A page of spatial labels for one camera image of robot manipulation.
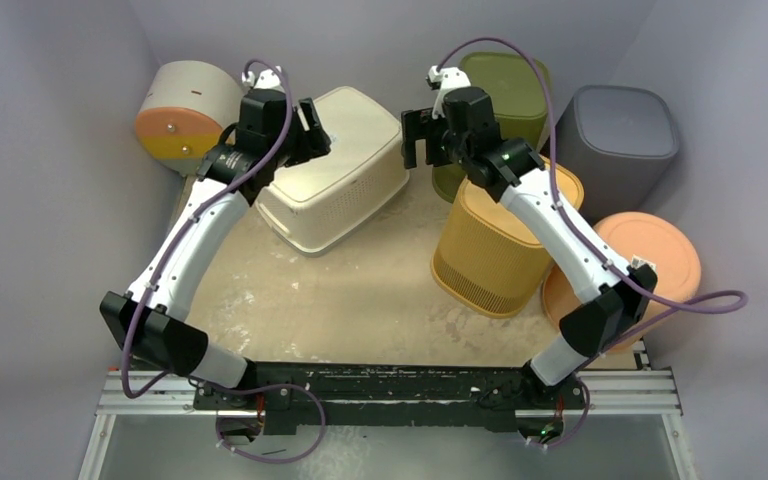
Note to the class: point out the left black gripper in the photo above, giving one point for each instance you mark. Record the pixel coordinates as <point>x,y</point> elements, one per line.
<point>313,141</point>

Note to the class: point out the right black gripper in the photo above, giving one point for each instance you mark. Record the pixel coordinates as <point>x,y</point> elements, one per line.
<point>420,136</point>

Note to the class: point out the white perforated basket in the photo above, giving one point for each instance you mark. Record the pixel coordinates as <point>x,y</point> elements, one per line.
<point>315,205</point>

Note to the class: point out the olive green slatted bin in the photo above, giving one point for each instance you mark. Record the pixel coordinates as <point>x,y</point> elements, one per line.
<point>518,102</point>

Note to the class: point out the yellow slatted bin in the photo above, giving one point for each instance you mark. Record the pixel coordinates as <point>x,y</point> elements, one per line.
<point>485,257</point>

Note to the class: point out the grey slatted waste bin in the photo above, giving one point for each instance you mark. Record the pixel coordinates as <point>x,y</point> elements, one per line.
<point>617,140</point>

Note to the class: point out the orange plastic bucket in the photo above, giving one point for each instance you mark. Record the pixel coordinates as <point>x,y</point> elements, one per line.
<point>638,237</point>

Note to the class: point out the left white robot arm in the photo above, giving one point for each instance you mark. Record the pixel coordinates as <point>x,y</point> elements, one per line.
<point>148,320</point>

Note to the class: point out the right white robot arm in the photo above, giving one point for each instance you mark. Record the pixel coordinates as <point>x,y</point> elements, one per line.
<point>613,294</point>

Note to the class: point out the white cylinder orange-yellow face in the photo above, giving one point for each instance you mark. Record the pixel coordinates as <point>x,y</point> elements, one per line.
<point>187,106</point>

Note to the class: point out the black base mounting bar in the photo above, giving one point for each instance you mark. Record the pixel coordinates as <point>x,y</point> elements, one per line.
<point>284,396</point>

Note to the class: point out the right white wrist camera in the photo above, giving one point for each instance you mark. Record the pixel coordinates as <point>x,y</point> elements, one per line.
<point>442,81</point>

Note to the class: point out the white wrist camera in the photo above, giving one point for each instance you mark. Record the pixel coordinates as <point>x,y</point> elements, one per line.
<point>442,81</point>
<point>267,79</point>

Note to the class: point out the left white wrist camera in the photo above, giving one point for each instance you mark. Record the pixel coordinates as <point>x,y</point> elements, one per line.
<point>267,79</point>

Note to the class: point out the aluminium rail frame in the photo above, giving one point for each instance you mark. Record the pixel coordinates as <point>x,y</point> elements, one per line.
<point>620,393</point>

